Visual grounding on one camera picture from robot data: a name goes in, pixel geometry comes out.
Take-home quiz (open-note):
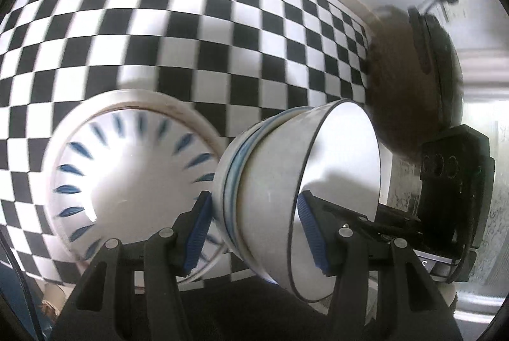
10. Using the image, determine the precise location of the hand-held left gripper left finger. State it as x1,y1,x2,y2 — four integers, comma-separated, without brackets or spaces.
50,190,213,341

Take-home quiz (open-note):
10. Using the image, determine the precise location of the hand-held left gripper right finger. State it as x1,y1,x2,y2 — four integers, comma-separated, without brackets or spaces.
296,190,464,341

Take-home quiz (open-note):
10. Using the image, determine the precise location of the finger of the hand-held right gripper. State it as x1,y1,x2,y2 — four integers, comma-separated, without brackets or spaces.
352,202,423,246

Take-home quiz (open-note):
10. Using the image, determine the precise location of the white bowl blue rim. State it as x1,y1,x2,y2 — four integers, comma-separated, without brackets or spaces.
211,106,315,258

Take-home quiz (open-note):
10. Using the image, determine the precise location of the white bowl with blue stripes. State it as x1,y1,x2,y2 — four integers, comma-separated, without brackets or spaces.
233,99,382,304

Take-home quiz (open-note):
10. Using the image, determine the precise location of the white plate blue leaf pattern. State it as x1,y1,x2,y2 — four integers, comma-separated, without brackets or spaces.
48,108,217,282

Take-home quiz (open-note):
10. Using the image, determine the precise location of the white plate with blue dashes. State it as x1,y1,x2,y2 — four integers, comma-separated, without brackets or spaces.
43,88,225,284

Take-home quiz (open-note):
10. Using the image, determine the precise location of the brown round cooker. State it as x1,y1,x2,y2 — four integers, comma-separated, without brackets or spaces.
366,4,465,154

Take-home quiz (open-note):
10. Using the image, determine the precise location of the black and white checkered mat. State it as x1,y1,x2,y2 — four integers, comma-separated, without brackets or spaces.
0,0,372,286

